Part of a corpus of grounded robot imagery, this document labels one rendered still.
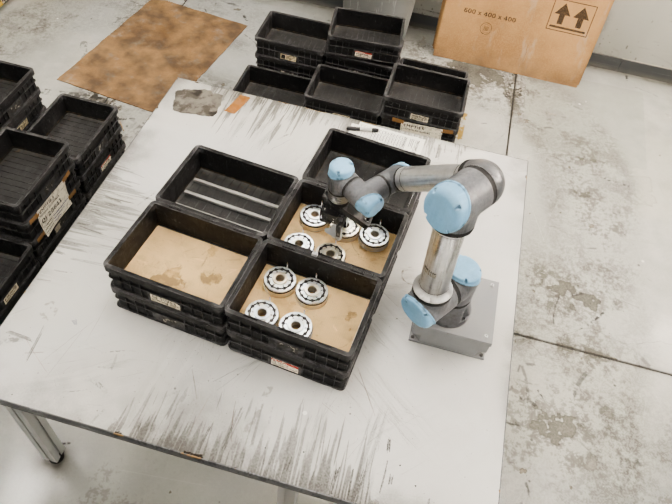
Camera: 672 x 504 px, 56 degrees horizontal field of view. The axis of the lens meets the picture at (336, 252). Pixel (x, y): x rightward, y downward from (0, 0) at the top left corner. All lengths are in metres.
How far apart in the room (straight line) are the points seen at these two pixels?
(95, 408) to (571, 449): 1.91
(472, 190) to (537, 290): 1.84
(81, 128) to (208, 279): 1.49
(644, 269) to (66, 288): 2.80
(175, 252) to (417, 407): 0.92
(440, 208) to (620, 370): 1.88
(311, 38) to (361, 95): 0.58
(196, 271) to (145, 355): 0.30
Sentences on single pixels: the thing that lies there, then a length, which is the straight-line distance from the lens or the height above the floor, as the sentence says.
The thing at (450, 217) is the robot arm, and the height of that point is 1.40.
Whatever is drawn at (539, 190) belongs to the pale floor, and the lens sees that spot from 3.80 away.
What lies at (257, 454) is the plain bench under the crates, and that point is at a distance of 1.89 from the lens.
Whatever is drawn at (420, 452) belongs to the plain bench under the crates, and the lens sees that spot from 1.94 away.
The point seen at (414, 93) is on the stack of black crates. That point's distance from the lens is 3.39.
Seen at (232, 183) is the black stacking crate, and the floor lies 0.83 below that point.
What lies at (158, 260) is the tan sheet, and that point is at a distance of 2.10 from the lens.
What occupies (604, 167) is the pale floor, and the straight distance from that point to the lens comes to 4.14.
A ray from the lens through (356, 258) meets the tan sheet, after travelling 2.10.
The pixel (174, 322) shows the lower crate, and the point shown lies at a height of 0.74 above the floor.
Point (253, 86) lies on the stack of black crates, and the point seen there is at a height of 0.27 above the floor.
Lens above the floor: 2.47
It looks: 51 degrees down
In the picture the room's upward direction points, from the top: 8 degrees clockwise
